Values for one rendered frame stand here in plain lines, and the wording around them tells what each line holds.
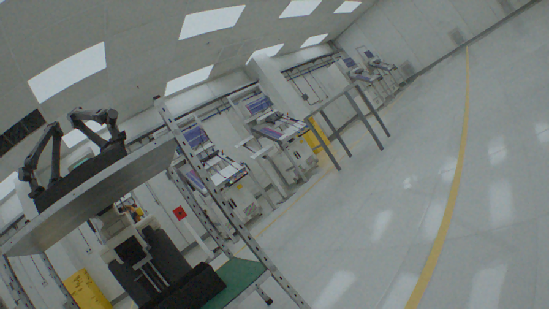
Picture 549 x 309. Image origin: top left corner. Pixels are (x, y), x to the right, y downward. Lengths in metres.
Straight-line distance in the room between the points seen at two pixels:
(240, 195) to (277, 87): 3.46
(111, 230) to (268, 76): 5.47
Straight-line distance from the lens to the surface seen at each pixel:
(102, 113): 1.37
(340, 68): 7.00
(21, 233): 0.96
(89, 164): 1.22
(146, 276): 1.78
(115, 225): 1.57
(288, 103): 6.17
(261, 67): 6.41
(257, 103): 4.43
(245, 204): 3.59
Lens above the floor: 0.69
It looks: 1 degrees down
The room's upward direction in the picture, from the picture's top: 34 degrees counter-clockwise
